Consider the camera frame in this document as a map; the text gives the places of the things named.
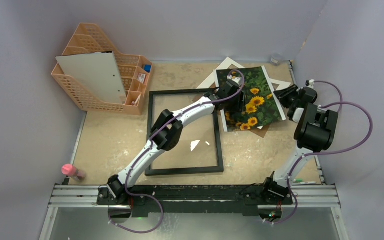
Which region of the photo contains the white pen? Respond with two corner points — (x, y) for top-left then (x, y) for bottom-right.
(294, 181), (317, 186)

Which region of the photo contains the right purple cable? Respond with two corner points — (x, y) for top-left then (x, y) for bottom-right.
(263, 80), (374, 226)

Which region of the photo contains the black picture frame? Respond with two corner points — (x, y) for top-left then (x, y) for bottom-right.
(144, 88), (224, 177)

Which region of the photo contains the blue small box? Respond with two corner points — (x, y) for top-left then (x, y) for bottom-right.
(143, 64), (152, 73)

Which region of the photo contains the brown backing board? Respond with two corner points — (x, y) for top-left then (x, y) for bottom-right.
(197, 70), (293, 138)

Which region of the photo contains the clear glass pane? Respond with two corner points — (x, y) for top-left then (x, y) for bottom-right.
(151, 93), (219, 170)

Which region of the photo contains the sunflower photo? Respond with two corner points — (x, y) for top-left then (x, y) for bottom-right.
(213, 66), (286, 132)

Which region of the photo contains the green marker pen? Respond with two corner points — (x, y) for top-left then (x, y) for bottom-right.
(293, 178), (304, 184)

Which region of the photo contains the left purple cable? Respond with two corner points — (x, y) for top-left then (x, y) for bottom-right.
(107, 69), (246, 234)

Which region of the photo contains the red white small box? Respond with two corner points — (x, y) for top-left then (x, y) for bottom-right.
(137, 73), (147, 84)

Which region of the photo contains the white folder board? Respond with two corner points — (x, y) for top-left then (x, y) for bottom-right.
(55, 51), (127, 104)

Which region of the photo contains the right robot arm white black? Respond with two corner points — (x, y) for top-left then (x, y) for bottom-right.
(260, 85), (339, 204)

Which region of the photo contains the pink bottle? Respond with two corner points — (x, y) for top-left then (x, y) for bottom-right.
(61, 164), (86, 182)

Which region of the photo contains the white mat board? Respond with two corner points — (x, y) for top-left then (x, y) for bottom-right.
(196, 56), (294, 130)

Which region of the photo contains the purple cable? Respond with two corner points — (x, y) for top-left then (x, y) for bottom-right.
(263, 80), (374, 226)
(107, 69), (246, 234)

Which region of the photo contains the orange plastic file organizer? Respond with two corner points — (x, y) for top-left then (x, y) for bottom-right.
(51, 23), (154, 116)

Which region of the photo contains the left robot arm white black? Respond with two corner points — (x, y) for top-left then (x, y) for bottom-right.
(106, 77), (245, 205)

